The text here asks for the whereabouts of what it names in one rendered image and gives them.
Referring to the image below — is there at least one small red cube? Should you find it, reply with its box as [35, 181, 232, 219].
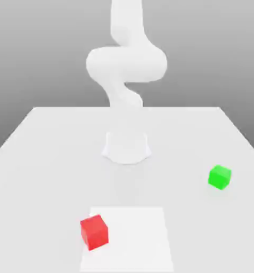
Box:
[79, 214, 109, 252]

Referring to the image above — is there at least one small green cube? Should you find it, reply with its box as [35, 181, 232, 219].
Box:
[207, 164, 232, 190]

